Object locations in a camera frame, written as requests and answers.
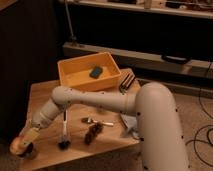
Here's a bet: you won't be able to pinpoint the black floor cables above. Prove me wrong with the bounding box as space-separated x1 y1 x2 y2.
184 61 213 168

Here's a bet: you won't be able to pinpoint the bunch of dark grapes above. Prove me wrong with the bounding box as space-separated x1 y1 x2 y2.
84 123 103 145

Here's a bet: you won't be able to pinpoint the small orange apple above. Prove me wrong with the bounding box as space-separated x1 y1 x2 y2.
10 137 24 155

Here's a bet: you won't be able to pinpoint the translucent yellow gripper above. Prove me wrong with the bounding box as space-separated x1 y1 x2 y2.
20 127 39 147

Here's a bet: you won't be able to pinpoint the metal shelf rail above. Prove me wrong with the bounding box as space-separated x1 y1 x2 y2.
63 42 213 79

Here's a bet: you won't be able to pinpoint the striped dark block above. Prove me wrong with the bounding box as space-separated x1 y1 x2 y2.
119 73 135 93

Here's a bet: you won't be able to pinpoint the grey blue cloth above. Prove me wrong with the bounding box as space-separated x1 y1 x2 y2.
121 114 139 140

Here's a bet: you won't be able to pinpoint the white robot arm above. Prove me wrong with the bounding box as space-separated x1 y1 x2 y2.
20 82 190 171

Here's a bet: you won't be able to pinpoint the teal sponge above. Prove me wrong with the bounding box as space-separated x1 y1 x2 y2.
89 66 103 79

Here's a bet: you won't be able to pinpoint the metal cup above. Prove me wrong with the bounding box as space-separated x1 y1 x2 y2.
18 143 34 158

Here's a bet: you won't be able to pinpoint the metal spoon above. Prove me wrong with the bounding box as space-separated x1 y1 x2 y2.
81 117 114 127

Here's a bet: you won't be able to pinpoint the yellow plastic bin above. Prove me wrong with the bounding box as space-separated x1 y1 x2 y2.
57 52 121 91

